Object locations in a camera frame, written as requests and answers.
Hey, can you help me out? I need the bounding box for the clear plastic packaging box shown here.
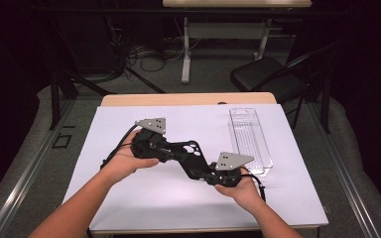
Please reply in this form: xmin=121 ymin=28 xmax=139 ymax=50
xmin=227 ymin=106 xmax=275 ymax=179

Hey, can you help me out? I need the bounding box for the white-legged desk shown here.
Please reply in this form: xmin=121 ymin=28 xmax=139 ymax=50
xmin=162 ymin=0 xmax=314 ymax=85

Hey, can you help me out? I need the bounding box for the white table sheet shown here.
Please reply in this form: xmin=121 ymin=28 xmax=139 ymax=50
xmin=62 ymin=103 xmax=329 ymax=232

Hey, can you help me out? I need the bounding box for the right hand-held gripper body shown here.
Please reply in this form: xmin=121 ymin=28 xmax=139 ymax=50
xmin=207 ymin=151 xmax=256 ymax=188

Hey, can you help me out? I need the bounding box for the black folding chair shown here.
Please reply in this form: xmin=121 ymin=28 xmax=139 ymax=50
xmin=229 ymin=41 xmax=343 ymax=135

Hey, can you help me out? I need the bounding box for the black metal stand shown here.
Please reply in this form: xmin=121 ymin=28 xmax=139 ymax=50
xmin=44 ymin=13 xmax=167 ymax=131

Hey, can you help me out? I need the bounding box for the left hand-held gripper cable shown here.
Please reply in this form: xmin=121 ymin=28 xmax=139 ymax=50
xmin=99 ymin=124 xmax=139 ymax=171

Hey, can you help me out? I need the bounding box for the bundle of floor cables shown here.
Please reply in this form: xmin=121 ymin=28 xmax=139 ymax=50
xmin=112 ymin=19 xmax=201 ymax=80

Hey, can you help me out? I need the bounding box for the black phone case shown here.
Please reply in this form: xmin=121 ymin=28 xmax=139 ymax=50
xmin=171 ymin=140 xmax=214 ymax=181

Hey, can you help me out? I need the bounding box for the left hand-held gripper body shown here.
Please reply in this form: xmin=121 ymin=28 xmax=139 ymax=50
xmin=130 ymin=117 xmax=174 ymax=164

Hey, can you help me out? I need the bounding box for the right hand-held gripper cable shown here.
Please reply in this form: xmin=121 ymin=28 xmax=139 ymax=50
xmin=240 ymin=173 xmax=268 ymax=203

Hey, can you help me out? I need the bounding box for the wooden table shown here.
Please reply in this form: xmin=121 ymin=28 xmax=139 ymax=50
xmin=87 ymin=91 xmax=321 ymax=236

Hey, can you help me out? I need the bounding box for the person's right hand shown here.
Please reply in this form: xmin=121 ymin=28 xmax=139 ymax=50
xmin=213 ymin=167 xmax=263 ymax=213

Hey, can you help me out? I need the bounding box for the hand-held gripper cable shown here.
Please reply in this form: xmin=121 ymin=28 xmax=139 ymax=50
xmin=240 ymin=173 xmax=268 ymax=203
xmin=99 ymin=124 xmax=139 ymax=171

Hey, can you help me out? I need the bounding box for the metal floor rail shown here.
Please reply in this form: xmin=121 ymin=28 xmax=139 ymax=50
xmin=306 ymin=102 xmax=381 ymax=238
xmin=0 ymin=98 xmax=77 ymax=238

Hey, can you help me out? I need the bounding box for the person's left hand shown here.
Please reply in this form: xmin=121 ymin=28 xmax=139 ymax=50
xmin=100 ymin=129 xmax=161 ymax=186

